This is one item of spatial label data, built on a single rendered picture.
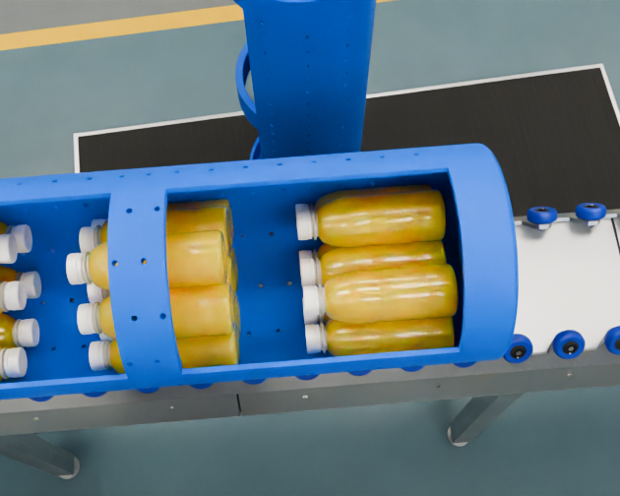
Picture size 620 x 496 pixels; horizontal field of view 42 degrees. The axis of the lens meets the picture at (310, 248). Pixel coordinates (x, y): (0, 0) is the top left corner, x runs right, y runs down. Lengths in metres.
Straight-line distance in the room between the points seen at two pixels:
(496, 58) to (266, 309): 1.60
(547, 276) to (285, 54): 0.60
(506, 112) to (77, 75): 1.28
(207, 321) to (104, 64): 1.70
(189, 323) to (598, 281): 0.63
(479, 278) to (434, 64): 1.67
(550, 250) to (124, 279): 0.67
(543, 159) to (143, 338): 1.53
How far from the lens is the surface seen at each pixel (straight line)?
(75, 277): 1.04
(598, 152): 2.35
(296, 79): 1.56
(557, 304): 1.28
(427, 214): 1.06
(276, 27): 1.44
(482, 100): 2.35
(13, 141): 2.57
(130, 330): 0.96
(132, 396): 1.23
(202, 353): 1.07
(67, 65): 2.66
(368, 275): 1.03
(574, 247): 1.32
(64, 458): 2.08
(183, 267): 1.00
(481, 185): 0.98
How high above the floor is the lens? 2.09
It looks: 68 degrees down
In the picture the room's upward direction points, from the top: 1 degrees counter-clockwise
